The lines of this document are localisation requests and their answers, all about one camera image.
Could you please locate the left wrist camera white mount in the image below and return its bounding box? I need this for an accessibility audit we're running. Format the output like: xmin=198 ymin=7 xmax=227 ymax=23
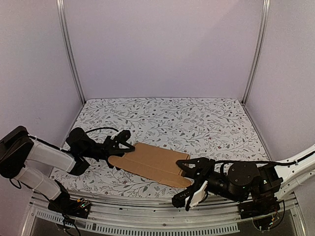
xmin=110 ymin=130 xmax=131 ymax=143

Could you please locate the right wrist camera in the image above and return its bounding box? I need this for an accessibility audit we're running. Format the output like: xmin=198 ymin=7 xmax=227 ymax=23
xmin=189 ymin=181 xmax=208 ymax=208

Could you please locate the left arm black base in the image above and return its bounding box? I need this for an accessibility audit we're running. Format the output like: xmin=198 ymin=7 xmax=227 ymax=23
xmin=48 ymin=180 xmax=92 ymax=219

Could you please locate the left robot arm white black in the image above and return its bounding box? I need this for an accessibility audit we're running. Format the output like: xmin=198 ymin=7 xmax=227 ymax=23
xmin=0 ymin=126 xmax=135 ymax=213

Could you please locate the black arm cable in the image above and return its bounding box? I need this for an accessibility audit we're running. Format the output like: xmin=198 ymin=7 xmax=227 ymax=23
xmin=214 ymin=152 xmax=315 ymax=168
xmin=85 ymin=127 xmax=119 ymax=136

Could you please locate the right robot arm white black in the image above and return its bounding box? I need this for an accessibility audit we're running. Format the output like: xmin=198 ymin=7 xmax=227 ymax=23
xmin=172 ymin=146 xmax=315 ymax=217

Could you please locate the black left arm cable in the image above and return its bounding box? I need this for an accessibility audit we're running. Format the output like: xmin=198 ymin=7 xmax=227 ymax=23
xmin=85 ymin=127 xmax=119 ymax=136

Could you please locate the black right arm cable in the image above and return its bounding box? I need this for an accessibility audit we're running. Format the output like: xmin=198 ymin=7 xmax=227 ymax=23
xmin=214 ymin=152 xmax=315 ymax=168

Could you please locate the aluminium front rail frame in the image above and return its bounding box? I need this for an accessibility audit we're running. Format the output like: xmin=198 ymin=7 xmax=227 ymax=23
xmin=21 ymin=191 xmax=307 ymax=236

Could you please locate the left aluminium corner post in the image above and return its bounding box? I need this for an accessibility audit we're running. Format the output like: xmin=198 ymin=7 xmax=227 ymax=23
xmin=56 ymin=0 xmax=86 ymax=105

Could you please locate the right aluminium corner post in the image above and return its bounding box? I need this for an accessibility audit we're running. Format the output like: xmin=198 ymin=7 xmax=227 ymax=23
xmin=242 ymin=0 xmax=271 ymax=106

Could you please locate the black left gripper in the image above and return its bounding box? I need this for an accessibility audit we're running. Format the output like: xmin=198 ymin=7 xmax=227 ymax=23
xmin=80 ymin=135 xmax=138 ymax=170

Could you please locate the brown cardboard box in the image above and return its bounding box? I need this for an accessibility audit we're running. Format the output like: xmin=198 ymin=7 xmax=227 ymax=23
xmin=108 ymin=143 xmax=192 ymax=188

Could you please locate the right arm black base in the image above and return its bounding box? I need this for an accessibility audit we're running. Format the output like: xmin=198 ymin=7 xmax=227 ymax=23
xmin=238 ymin=196 xmax=281 ymax=232

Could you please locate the aluminium corner post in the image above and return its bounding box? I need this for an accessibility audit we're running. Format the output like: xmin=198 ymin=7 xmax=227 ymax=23
xmin=56 ymin=0 xmax=86 ymax=105
xmin=242 ymin=0 xmax=271 ymax=106

